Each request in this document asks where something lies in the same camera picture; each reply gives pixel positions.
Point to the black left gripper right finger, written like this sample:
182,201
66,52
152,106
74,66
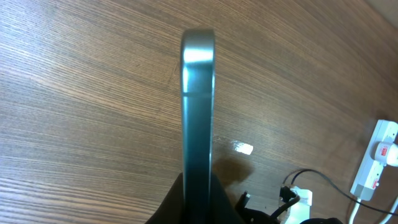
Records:
221,211

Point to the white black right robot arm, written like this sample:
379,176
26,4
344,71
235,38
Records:
288,204

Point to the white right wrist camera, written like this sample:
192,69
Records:
297,205

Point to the white USB charger plug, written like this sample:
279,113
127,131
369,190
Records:
386,153

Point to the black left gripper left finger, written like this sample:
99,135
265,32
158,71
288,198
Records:
170,210

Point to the teal Galaxy smartphone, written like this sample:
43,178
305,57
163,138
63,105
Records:
197,84

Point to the white power strip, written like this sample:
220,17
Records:
370,170

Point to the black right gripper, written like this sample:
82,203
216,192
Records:
250,216

